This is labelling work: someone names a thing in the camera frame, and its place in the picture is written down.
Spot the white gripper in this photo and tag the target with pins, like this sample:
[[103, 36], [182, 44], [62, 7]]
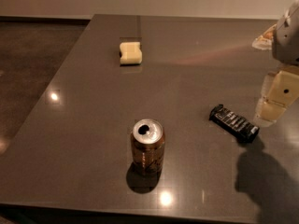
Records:
[[287, 44]]

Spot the orange soda can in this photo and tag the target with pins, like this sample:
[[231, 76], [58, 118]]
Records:
[[147, 145]]

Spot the yellow sponge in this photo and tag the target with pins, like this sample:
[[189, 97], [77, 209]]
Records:
[[130, 53]]

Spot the black snack bar wrapper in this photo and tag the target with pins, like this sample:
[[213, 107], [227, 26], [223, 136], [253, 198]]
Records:
[[236, 125]]

